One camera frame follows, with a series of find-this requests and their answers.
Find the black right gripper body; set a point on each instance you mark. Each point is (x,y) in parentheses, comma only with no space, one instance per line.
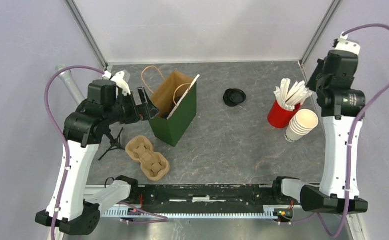
(318,79)

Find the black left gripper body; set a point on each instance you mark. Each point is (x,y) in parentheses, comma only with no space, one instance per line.
(131,110)

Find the green paper bag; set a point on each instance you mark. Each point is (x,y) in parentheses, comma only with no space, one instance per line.
(171,130)

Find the white straw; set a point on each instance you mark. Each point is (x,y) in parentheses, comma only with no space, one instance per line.
(177,103)

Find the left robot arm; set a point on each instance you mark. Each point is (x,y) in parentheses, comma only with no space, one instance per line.
(69,211)

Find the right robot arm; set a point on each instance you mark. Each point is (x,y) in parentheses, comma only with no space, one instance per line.
(340,111)

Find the brown cardboard cup carrier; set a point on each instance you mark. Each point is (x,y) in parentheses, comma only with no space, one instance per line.
(153,164)

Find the stack of white paper cups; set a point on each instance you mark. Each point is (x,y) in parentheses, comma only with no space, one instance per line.
(301,124)

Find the silver microphone on stand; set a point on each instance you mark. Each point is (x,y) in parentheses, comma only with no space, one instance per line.
(94,115)

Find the red plastic cup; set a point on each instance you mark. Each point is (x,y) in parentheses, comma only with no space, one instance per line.
(279,117)

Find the stack of black lids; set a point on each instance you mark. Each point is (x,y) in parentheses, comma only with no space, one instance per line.
(233,97)

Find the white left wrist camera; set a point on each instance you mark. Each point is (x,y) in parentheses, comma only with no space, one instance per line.
(121,79)

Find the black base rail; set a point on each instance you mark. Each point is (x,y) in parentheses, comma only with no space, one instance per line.
(207,198)

